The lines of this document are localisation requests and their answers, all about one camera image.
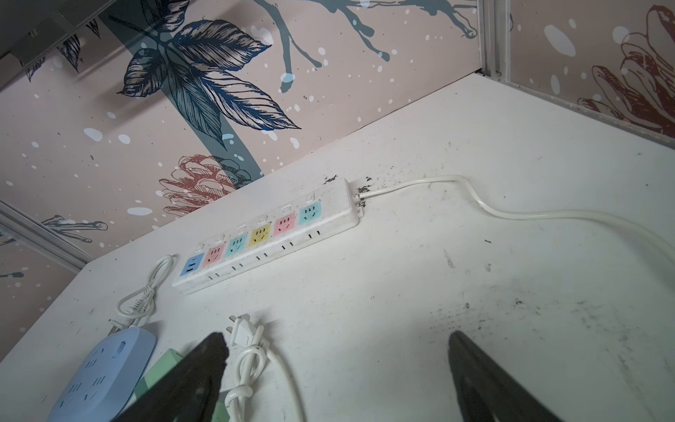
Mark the light green plug adapter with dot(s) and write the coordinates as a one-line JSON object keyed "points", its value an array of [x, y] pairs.
{"points": [[161, 368]]}

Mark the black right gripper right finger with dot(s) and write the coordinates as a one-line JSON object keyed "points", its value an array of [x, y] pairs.
{"points": [[485, 391]]}

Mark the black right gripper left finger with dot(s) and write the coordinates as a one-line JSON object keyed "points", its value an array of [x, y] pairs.
{"points": [[190, 391]]}

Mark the blue square socket hub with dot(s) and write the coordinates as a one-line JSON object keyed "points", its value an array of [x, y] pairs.
{"points": [[106, 379]]}

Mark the white multicolour power strip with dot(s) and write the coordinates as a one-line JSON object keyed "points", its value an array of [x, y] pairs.
{"points": [[305, 221]]}

